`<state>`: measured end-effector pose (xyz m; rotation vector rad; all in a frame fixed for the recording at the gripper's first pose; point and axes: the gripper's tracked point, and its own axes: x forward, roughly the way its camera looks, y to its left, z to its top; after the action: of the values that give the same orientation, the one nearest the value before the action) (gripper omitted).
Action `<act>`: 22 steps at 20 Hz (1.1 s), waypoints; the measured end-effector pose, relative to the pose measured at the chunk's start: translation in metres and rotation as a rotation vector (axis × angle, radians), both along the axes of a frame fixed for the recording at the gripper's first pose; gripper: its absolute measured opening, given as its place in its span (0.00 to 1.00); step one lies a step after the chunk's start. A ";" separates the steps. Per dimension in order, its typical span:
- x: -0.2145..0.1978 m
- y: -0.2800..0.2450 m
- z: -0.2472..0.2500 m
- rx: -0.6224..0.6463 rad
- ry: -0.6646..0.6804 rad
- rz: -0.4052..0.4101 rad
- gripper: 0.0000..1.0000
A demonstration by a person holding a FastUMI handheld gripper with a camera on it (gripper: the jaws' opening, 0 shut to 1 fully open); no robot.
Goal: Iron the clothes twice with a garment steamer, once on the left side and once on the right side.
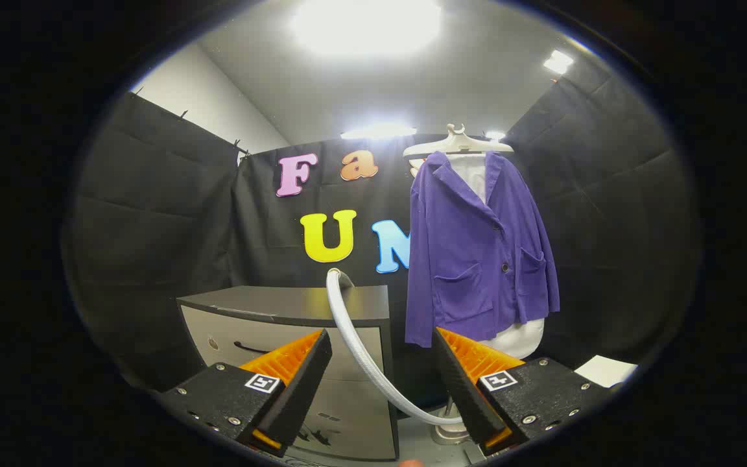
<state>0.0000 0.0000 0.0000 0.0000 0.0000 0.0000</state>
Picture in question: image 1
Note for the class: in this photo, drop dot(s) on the black backdrop cloth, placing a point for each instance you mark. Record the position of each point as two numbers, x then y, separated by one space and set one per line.
153 214

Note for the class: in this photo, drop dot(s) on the white paper sheet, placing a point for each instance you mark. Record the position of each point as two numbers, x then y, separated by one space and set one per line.
607 371

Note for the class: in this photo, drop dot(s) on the grey cabinet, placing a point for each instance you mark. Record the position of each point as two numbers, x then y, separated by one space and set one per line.
270 305

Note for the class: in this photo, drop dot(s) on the white clothes hanger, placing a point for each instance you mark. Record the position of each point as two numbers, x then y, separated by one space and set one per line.
458 144

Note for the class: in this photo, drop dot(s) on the white garment steamer base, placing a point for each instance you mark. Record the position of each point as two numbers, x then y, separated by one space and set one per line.
448 433

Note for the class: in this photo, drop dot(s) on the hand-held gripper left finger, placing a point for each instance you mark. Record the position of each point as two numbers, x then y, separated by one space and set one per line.
305 379

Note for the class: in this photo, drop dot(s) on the large ceiling light panel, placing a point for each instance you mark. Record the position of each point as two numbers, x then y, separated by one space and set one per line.
367 26

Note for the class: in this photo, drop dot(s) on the small ceiling light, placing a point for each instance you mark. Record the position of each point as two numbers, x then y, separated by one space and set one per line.
495 135
558 61

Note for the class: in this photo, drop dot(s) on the long ceiling light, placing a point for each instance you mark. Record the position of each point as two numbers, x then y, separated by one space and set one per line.
379 132

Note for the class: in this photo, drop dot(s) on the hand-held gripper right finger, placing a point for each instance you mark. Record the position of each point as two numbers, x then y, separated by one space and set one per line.
461 383

